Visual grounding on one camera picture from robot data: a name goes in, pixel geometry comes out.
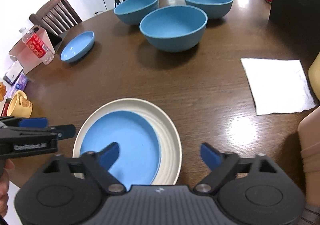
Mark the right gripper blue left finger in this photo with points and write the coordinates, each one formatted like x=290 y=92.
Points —
x=97 y=165

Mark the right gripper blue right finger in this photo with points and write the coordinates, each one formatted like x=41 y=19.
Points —
x=222 y=166

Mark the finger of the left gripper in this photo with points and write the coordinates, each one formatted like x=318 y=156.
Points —
x=24 y=122
x=66 y=131

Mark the blue shallow plate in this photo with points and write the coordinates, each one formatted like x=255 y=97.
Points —
x=78 y=47
x=140 y=153

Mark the blue bowl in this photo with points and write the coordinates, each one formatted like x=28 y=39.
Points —
x=174 y=28
x=214 y=9
x=131 y=12

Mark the left operator hand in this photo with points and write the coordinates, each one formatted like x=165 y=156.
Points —
x=4 y=188

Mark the yellow cartoon mug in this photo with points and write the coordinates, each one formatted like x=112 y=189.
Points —
x=20 y=106

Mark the purple tissue pack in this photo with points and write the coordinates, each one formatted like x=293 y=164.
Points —
x=20 y=83

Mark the cream ribbed plate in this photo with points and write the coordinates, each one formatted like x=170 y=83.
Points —
x=167 y=135

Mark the pink white cardboard box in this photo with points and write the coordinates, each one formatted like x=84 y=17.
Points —
x=25 y=56

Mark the red label water bottle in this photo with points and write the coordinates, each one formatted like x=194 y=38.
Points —
x=36 y=45

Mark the white paper napkin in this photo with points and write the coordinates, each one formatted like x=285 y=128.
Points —
x=278 y=86

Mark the left dark wooden chair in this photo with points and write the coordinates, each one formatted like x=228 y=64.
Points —
x=57 y=16

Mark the beige rounded object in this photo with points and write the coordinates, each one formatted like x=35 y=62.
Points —
x=314 y=76

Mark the black box on table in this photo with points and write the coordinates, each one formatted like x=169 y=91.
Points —
x=299 y=19

